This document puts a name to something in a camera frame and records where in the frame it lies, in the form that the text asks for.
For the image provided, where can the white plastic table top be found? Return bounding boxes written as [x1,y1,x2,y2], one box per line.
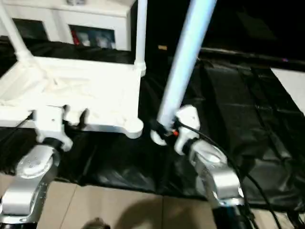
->
[0,55,146,139]

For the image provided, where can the white plastic table leg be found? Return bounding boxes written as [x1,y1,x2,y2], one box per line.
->
[0,0,34,63]
[134,0,148,76]
[149,0,218,146]

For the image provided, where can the black mat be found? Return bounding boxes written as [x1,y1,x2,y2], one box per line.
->
[0,35,305,213]

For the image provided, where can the white glass-door cabinet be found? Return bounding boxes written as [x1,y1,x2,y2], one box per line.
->
[0,0,132,51]

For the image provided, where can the black flat screen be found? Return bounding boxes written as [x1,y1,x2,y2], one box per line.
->
[199,46,305,71]

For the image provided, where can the white flat board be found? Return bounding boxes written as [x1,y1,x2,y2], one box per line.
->
[270,67,305,107]

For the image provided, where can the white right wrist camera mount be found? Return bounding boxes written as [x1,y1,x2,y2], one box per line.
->
[173,104,201,156]

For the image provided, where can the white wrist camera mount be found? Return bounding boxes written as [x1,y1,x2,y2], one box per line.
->
[173,104,201,156]
[31,105,74,152]

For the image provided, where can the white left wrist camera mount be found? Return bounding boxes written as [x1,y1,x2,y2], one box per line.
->
[31,105,74,152]

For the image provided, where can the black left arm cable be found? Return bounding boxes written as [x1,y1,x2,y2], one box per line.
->
[13,114,34,129]

